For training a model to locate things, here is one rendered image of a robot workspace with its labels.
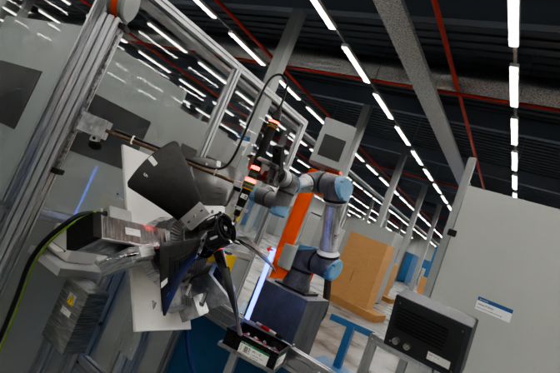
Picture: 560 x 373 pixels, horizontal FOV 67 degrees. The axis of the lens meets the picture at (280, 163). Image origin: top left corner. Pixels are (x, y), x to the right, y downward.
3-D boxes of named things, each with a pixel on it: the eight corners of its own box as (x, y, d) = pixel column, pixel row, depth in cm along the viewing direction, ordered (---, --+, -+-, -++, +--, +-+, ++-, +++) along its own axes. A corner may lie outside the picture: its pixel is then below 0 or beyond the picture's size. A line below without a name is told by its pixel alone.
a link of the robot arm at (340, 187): (320, 269, 227) (332, 170, 217) (342, 279, 217) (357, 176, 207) (306, 275, 218) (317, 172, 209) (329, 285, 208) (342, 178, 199)
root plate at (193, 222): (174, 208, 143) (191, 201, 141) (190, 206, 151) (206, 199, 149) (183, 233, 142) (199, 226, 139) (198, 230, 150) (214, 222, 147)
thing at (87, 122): (72, 129, 155) (81, 107, 156) (79, 132, 162) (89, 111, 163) (97, 139, 155) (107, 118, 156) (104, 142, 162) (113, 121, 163)
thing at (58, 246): (37, 246, 169) (48, 220, 170) (72, 251, 182) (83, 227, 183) (57, 262, 159) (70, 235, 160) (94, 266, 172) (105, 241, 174)
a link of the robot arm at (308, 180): (314, 166, 224) (246, 182, 189) (331, 170, 217) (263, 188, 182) (313, 186, 227) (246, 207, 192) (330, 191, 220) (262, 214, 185)
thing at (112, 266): (102, 277, 128) (97, 261, 130) (124, 271, 137) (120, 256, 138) (133, 263, 124) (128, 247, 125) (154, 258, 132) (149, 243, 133)
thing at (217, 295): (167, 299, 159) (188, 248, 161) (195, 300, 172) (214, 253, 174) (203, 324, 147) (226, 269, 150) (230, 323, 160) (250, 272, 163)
